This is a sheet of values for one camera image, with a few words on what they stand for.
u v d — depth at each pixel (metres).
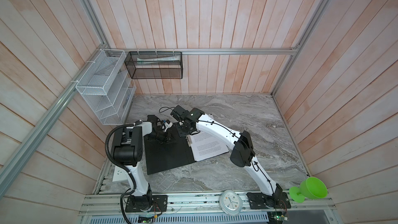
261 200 0.73
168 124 0.92
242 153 0.57
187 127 0.64
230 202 0.71
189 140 0.95
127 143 0.56
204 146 0.93
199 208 0.73
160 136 0.85
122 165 0.52
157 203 0.73
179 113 0.69
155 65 1.06
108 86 0.73
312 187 0.64
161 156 0.88
